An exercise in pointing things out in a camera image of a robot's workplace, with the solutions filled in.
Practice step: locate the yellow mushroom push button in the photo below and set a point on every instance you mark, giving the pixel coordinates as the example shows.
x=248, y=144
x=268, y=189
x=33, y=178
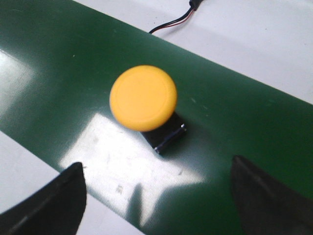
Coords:
x=144, y=99

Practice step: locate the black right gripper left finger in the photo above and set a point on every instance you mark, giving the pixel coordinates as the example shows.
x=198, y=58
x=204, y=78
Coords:
x=56, y=209

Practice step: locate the green conveyor belt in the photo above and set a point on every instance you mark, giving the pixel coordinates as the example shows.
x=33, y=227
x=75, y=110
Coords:
x=58, y=62

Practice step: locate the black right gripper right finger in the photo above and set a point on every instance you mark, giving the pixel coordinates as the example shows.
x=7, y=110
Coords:
x=265, y=205

